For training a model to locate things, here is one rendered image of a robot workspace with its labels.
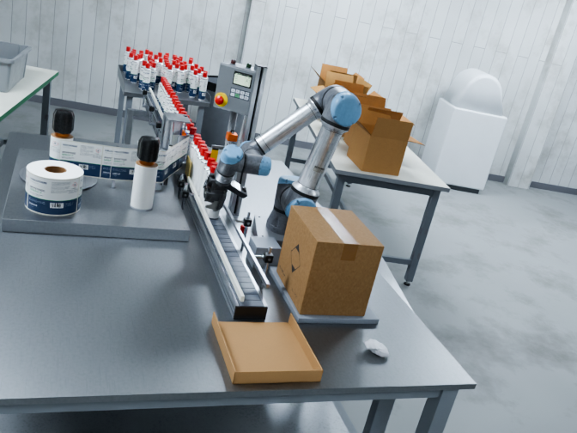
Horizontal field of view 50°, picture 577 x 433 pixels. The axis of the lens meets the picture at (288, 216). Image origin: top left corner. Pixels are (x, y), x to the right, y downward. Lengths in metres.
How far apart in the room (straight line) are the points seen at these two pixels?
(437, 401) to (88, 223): 1.37
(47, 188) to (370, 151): 2.31
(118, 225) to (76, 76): 5.03
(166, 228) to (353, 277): 0.78
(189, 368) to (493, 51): 6.57
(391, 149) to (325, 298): 2.20
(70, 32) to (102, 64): 0.45
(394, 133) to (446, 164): 3.11
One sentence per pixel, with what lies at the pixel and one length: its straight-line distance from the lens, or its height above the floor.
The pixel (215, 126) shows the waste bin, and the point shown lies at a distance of 6.64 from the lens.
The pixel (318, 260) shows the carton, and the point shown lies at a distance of 1.99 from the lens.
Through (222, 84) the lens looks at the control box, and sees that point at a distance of 2.67.
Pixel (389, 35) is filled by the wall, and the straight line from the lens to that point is 7.40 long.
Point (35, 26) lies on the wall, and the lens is 7.35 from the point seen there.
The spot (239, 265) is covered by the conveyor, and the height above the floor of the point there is 0.88.
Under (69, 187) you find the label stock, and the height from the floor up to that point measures 0.99.
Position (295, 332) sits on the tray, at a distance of 1.99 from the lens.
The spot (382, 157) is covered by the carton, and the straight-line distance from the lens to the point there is 4.14.
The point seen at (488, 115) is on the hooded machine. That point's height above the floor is 0.90.
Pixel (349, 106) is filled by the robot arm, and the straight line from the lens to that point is 2.30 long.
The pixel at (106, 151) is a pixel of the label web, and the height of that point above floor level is 1.04.
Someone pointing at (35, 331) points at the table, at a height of 0.83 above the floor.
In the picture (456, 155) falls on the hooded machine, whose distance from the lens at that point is 7.18.
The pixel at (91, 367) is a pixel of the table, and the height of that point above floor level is 0.83.
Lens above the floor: 1.87
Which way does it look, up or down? 21 degrees down
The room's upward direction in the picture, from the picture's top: 13 degrees clockwise
